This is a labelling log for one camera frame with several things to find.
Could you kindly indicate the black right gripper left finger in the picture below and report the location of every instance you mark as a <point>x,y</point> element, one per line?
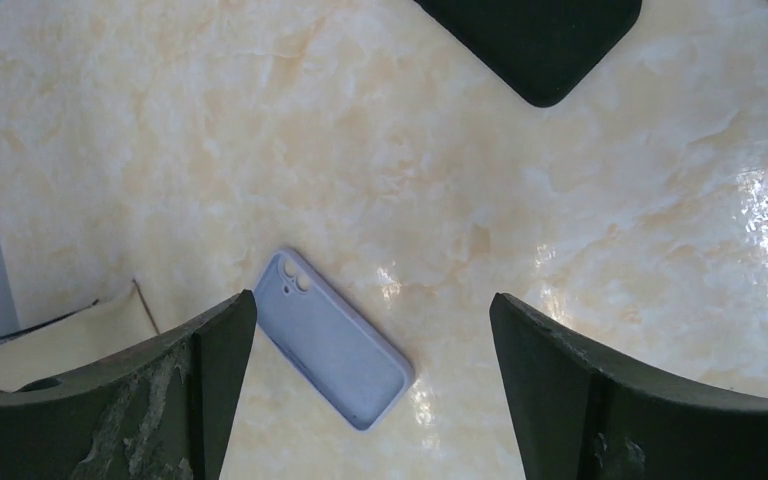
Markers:
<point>161,409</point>

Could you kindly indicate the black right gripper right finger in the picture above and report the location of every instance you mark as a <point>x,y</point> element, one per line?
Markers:
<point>583,410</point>

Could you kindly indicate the lavender phone case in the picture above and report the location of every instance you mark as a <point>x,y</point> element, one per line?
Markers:
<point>356,369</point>

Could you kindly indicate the black flat phone case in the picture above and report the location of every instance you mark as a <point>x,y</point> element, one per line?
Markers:
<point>541,48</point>

